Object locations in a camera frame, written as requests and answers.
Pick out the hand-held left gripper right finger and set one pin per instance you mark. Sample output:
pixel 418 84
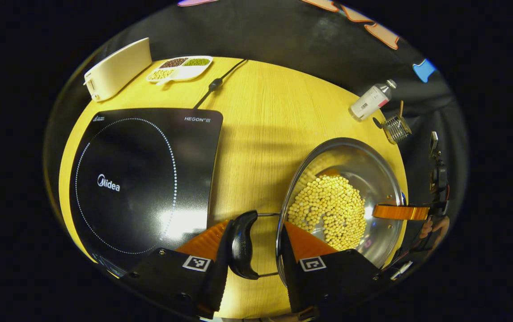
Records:
pixel 288 268

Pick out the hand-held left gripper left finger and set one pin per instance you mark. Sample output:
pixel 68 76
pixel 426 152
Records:
pixel 219 277

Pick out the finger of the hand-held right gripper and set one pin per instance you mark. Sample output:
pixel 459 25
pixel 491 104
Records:
pixel 401 212

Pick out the black induction cooktop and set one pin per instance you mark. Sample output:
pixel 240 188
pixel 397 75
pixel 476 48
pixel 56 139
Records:
pixel 140 179

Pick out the small clear glass cup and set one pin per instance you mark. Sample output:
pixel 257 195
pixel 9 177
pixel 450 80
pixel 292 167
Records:
pixel 397 129

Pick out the pile of yellow soybeans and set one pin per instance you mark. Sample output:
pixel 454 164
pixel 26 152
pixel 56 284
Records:
pixel 328 210

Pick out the thin wooden stick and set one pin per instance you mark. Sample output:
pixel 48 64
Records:
pixel 401 109

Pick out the small black disc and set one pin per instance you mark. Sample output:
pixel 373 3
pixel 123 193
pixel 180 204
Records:
pixel 377 123

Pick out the clear bottle with white label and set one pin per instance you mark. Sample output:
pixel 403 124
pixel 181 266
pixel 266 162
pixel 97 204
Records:
pixel 370 102

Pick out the divided white dish of beans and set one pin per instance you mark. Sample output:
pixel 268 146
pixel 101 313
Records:
pixel 180 69

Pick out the white box appliance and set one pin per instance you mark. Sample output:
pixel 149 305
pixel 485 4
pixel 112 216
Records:
pixel 117 69

